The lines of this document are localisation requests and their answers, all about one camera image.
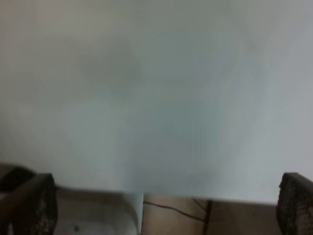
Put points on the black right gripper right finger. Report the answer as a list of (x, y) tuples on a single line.
[(294, 211)]

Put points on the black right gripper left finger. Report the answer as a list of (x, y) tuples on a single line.
[(28, 202)]

